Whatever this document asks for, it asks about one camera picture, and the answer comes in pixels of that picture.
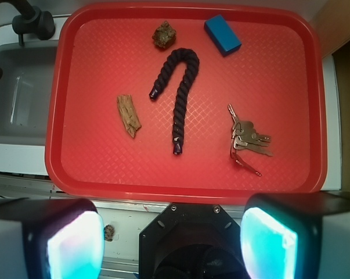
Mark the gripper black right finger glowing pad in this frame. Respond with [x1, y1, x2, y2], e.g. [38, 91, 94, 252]
[240, 192, 350, 278]

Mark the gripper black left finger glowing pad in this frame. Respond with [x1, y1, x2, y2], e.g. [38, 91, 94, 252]
[0, 198, 104, 278]

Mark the small brown rock fragment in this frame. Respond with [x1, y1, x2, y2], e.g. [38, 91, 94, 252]
[104, 224, 116, 242]

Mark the silver key bunch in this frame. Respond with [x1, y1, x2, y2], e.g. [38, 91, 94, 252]
[228, 103, 273, 177]

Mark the grey sink basin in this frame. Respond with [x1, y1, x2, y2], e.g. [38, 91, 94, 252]
[0, 41, 58, 146]

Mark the brown wood bark piece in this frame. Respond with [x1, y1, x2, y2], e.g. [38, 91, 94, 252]
[117, 95, 142, 138]

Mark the red plastic tray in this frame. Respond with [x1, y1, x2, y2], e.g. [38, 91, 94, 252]
[45, 2, 327, 205]

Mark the blue rectangular block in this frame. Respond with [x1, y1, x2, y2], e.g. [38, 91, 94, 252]
[204, 15, 242, 56]

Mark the black faucet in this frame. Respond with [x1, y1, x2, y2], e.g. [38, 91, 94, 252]
[0, 0, 55, 82]

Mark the brown green rock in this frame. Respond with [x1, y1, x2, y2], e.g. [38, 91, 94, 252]
[151, 20, 177, 49]

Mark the dark purple twisted rope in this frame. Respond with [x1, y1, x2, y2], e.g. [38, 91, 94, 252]
[149, 48, 200, 156]

